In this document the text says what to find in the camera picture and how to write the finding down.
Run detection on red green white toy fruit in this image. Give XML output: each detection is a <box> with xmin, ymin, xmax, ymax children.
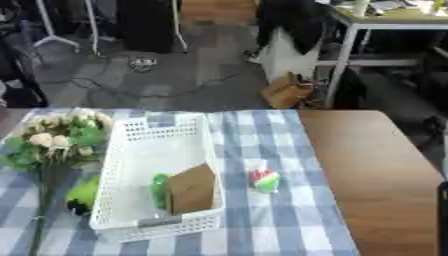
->
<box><xmin>250</xmin><ymin>168</ymin><xmax>282</xmax><ymax>194</ymax></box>

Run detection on brown cardboard piece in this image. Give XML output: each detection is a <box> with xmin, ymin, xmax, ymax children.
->
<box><xmin>166</xmin><ymin>162</ymin><xmax>217</xmax><ymax>216</ymax></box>

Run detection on brown paper bag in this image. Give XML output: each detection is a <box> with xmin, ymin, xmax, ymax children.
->
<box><xmin>259</xmin><ymin>71</ymin><xmax>317</xmax><ymax>110</ymax></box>

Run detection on white perforated plastic basket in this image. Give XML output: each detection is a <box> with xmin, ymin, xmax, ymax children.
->
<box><xmin>87</xmin><ymin>112</ymin><xmax>228</xmax><ymax>244</ymax></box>

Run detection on green plastic toy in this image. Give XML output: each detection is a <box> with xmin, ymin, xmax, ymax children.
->
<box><xmin>148</xmin><ymin>172</ymin><xmax>172</xmax><ymax>211</ymax></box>

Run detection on white power strip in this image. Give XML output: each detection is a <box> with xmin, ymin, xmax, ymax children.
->
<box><xmin>127</xmin><ymin>57</ymin><xmax>160</xmax><ymax>72</ymax></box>

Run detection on person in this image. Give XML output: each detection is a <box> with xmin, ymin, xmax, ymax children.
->
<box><xmin>246</xmin><ymin>0</ymin><xmax>333</xmax><ymax>82</ymax></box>

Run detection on green and black soft toy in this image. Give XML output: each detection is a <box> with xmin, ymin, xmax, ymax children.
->
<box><xmin>64</xmin><ymin>174</ymin><xmax>102</xmax><ymax>216</ymax></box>

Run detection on white stand legs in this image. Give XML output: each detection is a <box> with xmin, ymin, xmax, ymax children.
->
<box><xmin>31</xmin><ymin>0</ymin><xmax>191</xmax><ymax>56</ymax></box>

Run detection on artificial flower bouquet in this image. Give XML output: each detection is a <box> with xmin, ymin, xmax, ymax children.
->
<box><xmin>0</xmin><ymin>107</ymin><xmax>116</xmax><ymax>256</ymax></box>

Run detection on black office chair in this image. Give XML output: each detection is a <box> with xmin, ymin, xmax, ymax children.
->
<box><xmin>0</xmin><ymin>33</ymin><xmax>51</xmax><ymax>108</ymax></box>

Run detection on black cable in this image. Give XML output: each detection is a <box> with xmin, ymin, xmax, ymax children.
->
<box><xmin>33</xmin><ymin>53</ymin><xmax>247</xmax><ymax>101</ymax></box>

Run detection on white metal frame table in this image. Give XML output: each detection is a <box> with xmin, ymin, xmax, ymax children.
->
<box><xmin>313</xmin><ymin>3</ymin><xmax>448</xmax><ymax>109</ymax></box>

